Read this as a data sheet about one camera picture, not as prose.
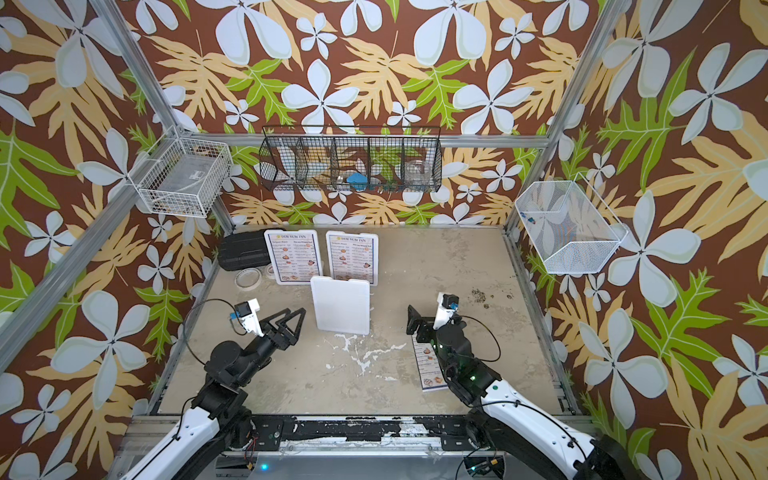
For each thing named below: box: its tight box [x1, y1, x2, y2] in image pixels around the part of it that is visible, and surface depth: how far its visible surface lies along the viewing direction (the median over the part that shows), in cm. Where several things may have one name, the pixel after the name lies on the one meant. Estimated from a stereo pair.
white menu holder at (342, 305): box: [310, 276, 371, 335], surface depth 85 cm
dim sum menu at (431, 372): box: [411, 335, 449, 392], surface depth 86 cm
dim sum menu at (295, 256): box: [267, 233, 321, 282], surface depth 98 cm
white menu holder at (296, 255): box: [264, 230, 323, 285], surface depth 97 cm
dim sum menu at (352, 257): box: [328, 235, 374, 284], surface depth 97 cm
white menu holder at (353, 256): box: [325, 231, 379, 287], surface depth 96 cm
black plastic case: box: [218, 230, 271, 271], surface depth 107 cm
